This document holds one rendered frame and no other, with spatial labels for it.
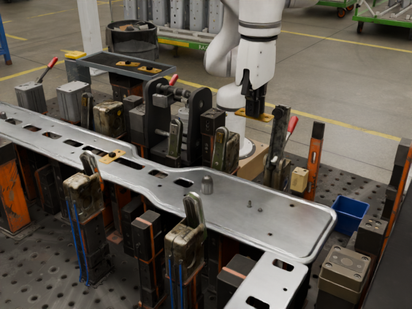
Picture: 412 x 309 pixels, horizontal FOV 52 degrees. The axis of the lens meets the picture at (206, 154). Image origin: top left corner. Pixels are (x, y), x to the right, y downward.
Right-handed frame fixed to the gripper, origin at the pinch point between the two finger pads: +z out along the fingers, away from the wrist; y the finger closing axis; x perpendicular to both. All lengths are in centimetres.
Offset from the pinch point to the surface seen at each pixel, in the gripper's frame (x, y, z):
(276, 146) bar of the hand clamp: -0.1, -14.7, 16.9
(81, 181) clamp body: -38.9, 18.8, 22.7
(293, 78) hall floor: -127, -370, 127
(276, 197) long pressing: 4.2, -7.5, 27.4
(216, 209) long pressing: -6.4, 5.4, 27.4
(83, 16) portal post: -342, -262, 62
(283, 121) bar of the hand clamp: 1.2, -14.9, 9.3
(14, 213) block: -76, 18, 49
